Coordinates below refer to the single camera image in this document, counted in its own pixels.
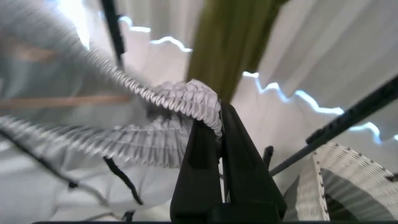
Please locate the white laundry basket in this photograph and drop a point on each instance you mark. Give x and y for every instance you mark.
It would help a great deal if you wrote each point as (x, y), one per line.
(351, 168)

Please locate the pale grey garment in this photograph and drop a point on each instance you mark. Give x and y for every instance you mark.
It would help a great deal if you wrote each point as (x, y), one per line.
(124, 143)

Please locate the green long-sleeved shirt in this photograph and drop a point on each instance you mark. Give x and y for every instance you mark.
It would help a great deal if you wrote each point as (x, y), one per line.
(227, 40)

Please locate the pink clothes hanger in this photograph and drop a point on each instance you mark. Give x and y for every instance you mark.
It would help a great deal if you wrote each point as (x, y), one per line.
(77, 101)

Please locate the black clothes rack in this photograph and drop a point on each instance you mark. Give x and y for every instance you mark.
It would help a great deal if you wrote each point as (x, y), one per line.
(342, 121)

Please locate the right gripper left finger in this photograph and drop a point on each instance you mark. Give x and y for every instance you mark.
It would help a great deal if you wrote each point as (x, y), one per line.
(196, 186)

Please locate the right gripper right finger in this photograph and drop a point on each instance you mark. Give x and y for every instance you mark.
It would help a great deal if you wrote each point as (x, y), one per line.
(248, 186)

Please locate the white curtain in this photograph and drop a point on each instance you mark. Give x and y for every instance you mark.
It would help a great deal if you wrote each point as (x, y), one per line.
(326, 40)

